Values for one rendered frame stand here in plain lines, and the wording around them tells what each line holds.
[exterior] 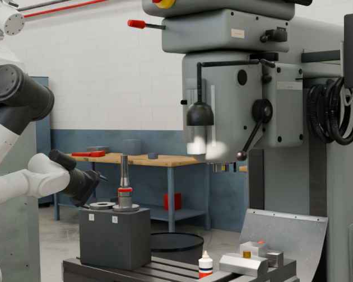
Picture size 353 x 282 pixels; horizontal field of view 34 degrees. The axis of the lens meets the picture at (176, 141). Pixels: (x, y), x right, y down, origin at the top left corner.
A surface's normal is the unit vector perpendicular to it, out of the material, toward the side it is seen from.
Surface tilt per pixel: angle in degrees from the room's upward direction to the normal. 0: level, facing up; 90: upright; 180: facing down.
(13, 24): 124
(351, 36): 90
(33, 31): 90
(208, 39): 90
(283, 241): 63
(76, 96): 90
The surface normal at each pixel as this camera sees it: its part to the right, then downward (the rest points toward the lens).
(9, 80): -0.38, -0.33
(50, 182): 0.73, 0.47
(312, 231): -0.60, -0.40
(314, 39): 0.76, 0.02
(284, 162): -0.66, 0.06
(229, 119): 0.17, 0.05
